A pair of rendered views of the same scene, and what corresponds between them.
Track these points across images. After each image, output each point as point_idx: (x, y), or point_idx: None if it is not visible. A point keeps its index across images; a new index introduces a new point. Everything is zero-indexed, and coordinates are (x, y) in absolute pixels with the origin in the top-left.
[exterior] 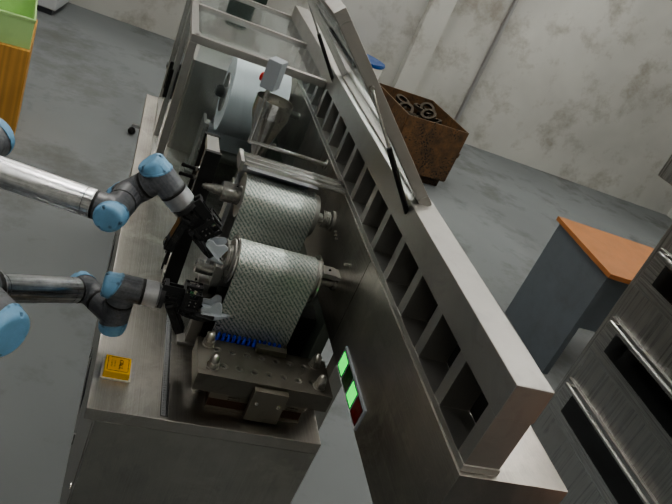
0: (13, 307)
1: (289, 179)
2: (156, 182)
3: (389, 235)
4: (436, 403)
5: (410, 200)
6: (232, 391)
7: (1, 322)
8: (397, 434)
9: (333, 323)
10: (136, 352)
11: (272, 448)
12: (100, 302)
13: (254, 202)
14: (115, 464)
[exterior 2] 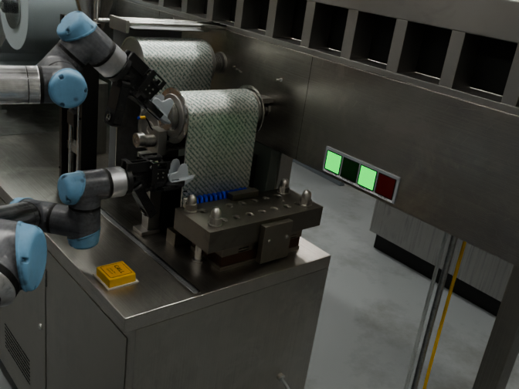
0: (24, 224)
1: (174, 28)
2: (88, 42)
3: (318, 26)
4: (510, 106)
5: None
6: (242, 239)
7: (27, 241)
8: (466, 166)
9: (288, 141)
10: (116, 257)
11: (295, 279)
12: (62, 215)
13: (156, 60)
14: (164, 370)
